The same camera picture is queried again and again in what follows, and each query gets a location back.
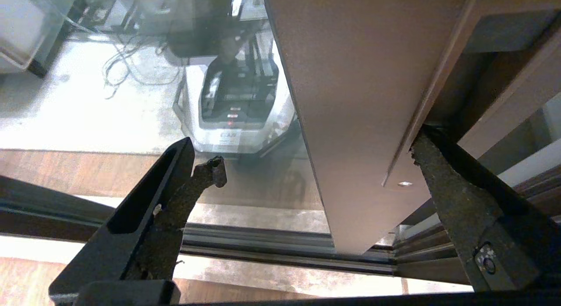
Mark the brown framed sliding glass door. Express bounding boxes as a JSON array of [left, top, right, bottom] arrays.
[[0, 0, 561, 256]]

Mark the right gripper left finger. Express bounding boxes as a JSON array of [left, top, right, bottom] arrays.
[[48, 137, 227, 304]]

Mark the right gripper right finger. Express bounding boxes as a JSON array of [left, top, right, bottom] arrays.
[[410, 124, 561, 293]]

